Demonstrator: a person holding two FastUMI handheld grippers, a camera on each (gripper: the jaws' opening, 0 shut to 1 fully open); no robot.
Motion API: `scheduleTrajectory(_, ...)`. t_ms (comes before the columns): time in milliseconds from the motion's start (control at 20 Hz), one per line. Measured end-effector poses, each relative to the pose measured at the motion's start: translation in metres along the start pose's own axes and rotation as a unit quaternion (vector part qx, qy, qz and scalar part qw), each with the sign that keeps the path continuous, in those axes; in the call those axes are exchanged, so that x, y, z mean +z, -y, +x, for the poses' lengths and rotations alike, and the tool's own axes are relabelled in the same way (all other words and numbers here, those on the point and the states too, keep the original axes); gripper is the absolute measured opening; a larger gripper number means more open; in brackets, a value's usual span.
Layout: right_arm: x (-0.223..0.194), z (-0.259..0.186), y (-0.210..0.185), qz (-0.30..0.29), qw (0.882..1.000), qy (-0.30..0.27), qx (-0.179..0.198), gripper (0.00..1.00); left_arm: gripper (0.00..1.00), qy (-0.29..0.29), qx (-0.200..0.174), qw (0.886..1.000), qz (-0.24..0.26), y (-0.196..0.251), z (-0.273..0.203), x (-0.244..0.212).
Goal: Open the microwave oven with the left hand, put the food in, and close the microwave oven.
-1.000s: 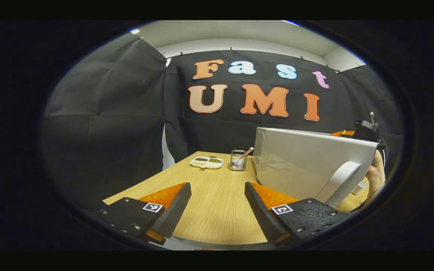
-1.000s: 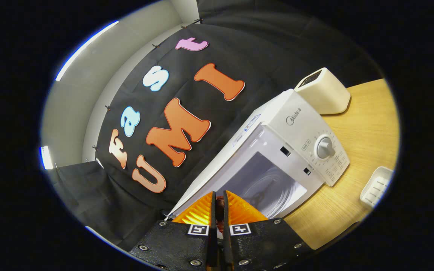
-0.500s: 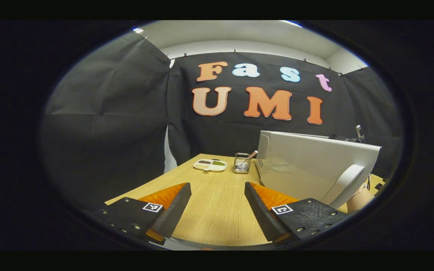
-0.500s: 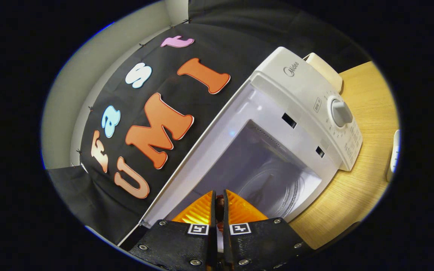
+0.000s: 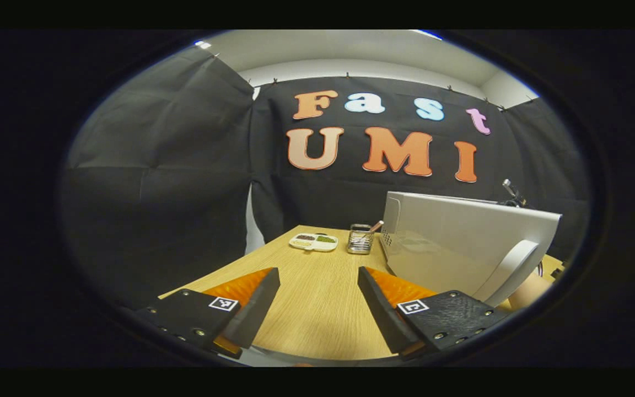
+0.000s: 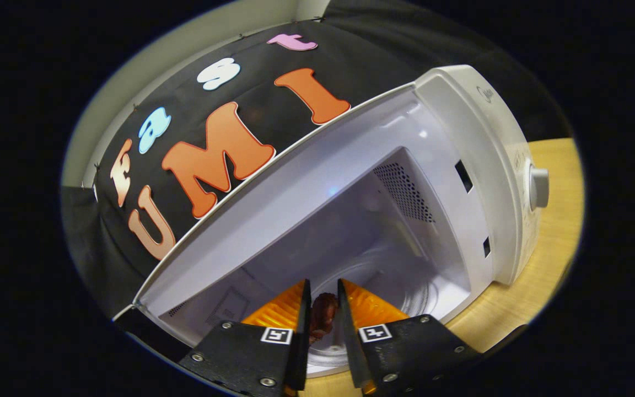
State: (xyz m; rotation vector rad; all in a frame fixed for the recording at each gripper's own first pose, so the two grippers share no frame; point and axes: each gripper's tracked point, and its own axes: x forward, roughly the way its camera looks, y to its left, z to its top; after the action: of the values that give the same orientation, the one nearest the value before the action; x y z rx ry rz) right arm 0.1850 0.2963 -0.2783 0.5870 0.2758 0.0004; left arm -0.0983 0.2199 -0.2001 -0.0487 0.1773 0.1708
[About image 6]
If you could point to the white microwave oven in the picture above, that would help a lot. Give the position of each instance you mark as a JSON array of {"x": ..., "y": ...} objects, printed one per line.
[{"x": 461, "y": 138}]

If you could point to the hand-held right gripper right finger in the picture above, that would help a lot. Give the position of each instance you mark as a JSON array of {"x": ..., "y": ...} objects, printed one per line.
[{"x": 405, "y": 353}]

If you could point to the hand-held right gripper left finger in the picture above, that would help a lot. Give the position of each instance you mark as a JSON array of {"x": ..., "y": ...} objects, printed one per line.
[{"x": 251, "y": 353}]

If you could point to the brown cooked meat piece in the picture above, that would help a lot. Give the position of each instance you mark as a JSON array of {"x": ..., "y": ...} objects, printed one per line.
[{"x": 323, "y": 317}]

